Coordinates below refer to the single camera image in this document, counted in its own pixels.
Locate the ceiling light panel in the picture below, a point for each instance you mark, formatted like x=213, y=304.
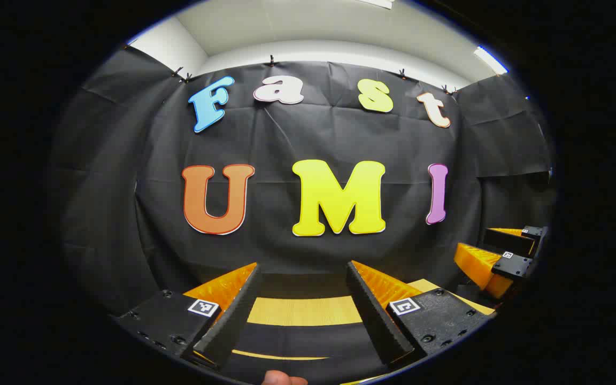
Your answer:
x=377, y=2
x=491, y=60

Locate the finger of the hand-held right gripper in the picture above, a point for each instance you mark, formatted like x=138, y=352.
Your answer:
x=479, y=264
x=508, y=241

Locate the black backdrop cloth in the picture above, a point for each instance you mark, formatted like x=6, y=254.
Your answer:
x=286, y=139

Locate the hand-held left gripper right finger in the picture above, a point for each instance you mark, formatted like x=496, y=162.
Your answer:
x=375, y=315

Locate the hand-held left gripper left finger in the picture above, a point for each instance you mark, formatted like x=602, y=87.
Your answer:
x=233, y=315

